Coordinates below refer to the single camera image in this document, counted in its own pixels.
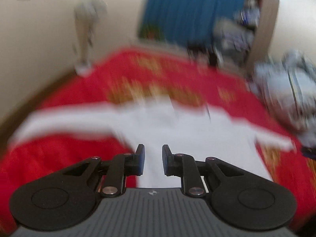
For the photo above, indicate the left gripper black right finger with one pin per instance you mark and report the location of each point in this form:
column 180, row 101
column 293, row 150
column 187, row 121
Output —
column 238, row 197

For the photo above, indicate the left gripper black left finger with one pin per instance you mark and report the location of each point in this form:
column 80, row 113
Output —
column 69, row 196

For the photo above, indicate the white shirt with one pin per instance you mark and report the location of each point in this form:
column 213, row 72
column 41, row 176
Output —
column 201, row 132

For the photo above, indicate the plaid grey quilt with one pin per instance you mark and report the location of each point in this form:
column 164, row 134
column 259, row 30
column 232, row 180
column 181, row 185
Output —
column 287, row 89

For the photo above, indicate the white standing fan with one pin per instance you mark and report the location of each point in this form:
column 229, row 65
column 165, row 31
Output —
column 86, row 15

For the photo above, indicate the blue curtain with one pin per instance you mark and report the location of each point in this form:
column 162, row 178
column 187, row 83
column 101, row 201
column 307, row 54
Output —
column 184, row 22

